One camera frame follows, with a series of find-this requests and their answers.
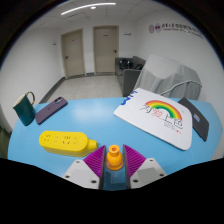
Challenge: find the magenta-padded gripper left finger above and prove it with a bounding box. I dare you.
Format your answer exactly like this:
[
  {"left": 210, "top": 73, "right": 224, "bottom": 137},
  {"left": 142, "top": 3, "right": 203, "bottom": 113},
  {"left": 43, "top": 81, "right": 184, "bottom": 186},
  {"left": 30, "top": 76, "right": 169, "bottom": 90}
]
[{"left": 62, "top": 144, "right": 107, "bottom": 190}]

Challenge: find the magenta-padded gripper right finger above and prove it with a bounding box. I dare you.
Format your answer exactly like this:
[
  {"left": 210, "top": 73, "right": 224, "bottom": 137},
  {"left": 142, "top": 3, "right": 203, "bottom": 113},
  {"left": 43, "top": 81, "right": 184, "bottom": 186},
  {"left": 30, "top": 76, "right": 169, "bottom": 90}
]
[{"left": 122, "top": 144, "right": 167, "bottom": 190}]

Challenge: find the yellow power strip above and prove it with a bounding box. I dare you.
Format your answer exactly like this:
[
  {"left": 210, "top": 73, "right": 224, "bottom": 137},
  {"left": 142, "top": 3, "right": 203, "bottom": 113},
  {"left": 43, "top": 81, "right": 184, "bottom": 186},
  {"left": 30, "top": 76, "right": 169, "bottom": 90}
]
[{"left": 38, "top": 130, "right": 99, "bottom": 158}]

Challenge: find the white rainbow-print mouse pad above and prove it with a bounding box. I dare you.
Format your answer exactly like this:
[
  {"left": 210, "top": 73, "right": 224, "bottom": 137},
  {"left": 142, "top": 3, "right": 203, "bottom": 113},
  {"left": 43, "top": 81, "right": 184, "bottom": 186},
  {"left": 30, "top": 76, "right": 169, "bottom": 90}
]
[{"left": 113, "top": 87, "right": 194, "bottom": 152}]

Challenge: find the purple smartphone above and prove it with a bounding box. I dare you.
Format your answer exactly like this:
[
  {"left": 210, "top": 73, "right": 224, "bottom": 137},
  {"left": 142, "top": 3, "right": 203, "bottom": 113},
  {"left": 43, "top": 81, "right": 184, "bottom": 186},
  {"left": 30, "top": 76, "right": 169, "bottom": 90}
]
[{"left": 34, "top": 96, "right": 69, "bottom": 126}]

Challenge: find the flat black notebook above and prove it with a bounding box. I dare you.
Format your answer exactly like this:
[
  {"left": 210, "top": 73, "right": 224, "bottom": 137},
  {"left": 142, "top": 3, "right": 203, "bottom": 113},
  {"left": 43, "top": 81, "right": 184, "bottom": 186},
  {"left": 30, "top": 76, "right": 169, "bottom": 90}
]
[{"left": 177, "top": 96, "right": 210, "bottom": 142}]

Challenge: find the grey sofa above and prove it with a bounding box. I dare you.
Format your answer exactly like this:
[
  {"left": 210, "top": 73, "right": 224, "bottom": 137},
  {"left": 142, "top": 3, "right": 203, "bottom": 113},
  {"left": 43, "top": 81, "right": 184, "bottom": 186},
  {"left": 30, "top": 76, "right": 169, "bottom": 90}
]
[{"left": 114, "top": 55, "right": 147, "bottom": 98}]

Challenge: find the dark teal mug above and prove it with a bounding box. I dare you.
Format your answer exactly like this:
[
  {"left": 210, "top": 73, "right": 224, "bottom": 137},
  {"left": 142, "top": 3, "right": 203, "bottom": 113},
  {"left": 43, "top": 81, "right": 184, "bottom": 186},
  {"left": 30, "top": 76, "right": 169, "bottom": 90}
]
[{"left": 12, "top": 91, "right": 37, "bottom": 127}]

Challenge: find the grey cloth-covered equipment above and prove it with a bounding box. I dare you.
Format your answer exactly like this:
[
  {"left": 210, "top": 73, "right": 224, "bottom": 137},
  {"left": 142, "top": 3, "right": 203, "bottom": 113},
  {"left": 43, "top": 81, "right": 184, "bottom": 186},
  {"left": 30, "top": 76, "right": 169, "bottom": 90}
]
[{"left": 133, "top": 54, "right": 203, "bottom": 101}]

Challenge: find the black bag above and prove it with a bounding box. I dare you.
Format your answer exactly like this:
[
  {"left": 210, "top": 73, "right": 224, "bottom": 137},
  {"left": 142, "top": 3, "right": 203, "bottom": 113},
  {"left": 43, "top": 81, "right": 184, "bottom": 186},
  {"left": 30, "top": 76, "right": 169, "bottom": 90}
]
[{"left": 119, "top": 58, "right": 133, "bottom": 71}]

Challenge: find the beige door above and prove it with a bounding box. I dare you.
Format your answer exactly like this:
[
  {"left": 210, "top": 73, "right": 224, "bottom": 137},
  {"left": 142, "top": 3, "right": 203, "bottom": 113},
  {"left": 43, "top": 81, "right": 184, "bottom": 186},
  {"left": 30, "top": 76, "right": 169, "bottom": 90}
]
[
  {"left": 92, "top": 25, "right": 120, "bottom": 75},
  {"left": 60, "top": 29, "right": 86, "bottom": 79}
]

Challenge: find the long ceiling light strip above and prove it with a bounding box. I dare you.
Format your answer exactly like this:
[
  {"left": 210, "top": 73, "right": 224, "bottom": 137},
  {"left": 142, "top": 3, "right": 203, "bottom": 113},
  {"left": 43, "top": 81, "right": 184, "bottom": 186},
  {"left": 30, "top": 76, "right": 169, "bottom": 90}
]
[{"left": 60, "top": 2, "right": 117, "bottom": 16}]

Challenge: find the wall logo sign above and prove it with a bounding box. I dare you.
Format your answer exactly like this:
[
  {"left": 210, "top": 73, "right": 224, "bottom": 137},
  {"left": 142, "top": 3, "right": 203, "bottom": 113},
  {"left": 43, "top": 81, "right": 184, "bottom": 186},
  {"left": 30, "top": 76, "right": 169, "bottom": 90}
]
[{"left": 148, "top": 21, "right": 204, "bottom": 40}]

